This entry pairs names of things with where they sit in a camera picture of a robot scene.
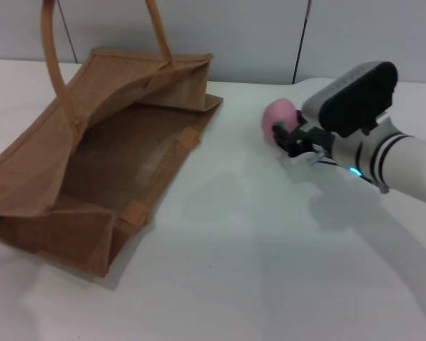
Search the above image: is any brown jute handbag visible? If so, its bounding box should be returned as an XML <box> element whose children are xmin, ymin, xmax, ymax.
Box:
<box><xmin>0</xmin><ymin>0</ymin><xmax>224</xmax><ymax>278</ymax></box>

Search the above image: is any pink peach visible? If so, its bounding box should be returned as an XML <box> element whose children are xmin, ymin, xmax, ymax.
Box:
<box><xmin>261</xmin><ymin>98</ymin><xmax>302</xmax><ymax>148</ymax></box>

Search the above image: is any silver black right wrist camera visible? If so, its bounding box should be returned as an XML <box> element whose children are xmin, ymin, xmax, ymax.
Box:
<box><xmin>300</xmin><ymin>60</ymin><xmax>400</xmax><ymax>139</ymax></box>

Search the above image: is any right wrist cable with plug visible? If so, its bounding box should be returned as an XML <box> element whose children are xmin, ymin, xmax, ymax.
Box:
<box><xmin>315</xmin><ymin>159</ymin><xmax>391</xmax><ymax>195</ymax></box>

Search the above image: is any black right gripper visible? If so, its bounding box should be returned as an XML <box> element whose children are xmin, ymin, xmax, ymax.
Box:
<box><xmin>271</xmin><ymin>109</ymin><xmax>337</xmax><ymax>158</ymax></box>

